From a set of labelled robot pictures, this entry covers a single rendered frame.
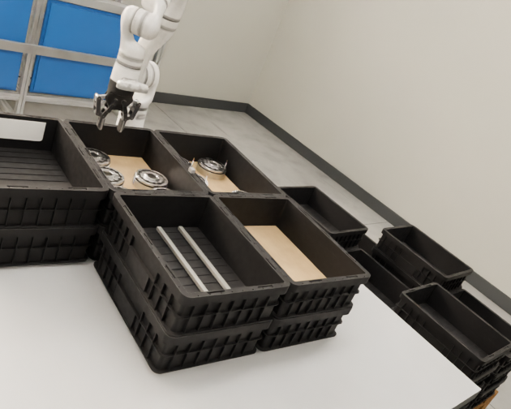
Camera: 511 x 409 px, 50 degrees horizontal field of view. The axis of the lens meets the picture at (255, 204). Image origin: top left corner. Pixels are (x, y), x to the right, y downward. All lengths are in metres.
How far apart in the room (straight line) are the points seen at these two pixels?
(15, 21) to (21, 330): 2.33
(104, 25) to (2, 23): 0.58
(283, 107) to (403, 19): 1.42
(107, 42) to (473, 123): 2.61
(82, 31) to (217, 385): 2.62
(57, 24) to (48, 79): 0.34
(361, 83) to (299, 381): 3.70
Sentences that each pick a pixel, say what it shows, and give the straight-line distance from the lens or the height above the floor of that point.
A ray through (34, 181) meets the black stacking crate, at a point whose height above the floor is 0.83.
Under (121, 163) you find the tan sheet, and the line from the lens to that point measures 1.77.
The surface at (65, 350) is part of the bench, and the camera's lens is 1.27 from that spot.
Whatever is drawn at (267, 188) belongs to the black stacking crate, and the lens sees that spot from 1.78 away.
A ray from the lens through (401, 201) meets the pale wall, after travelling 4.58.
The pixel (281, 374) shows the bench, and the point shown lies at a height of 0.70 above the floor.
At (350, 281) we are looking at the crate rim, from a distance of 1.45.
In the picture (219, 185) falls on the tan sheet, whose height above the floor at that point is 0.83.
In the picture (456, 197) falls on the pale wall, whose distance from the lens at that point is 4.36.
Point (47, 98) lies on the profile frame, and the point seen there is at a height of 0.30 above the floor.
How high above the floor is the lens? 1.58
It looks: 24 degrees down
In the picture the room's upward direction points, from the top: 23 degrees clockwise
